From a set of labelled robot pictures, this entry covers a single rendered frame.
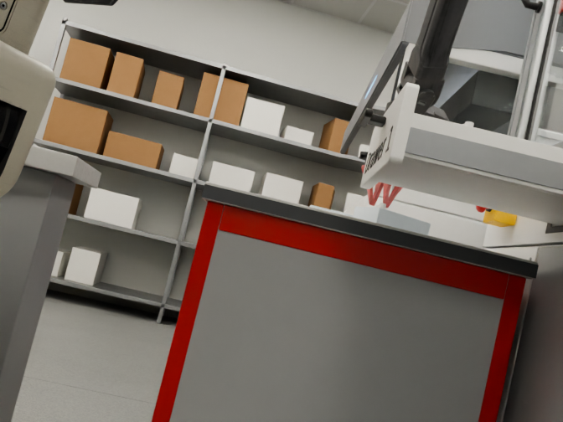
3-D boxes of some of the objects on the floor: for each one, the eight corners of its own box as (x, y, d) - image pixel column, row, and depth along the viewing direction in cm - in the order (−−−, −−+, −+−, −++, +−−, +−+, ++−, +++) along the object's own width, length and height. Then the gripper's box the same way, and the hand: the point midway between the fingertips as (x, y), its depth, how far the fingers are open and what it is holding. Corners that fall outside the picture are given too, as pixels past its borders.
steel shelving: (-13, 285, 424) (63, 17, 440) (9, 280, 472) (76, 38, 488) (466, 393, 467) (519, 145, 482) (441, 378, 515) (490, 154, 531)
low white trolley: (88, 637, 97) (205, 181, 103) (162, 490, 159) (233, 210, 165) (441, 728, 96) (539, 262, 102) (378, 544, 158) (441, 261, 164)
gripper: (364, 124, 120) (348, 199, 119) (408, 125, 113) (390, 205, 112) (384, 134, 125) (367, 207, 124) (426, 136, 118) (410, 213, 117)
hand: (379, 202), depth 118 cm, fingers open, 3 cm apart
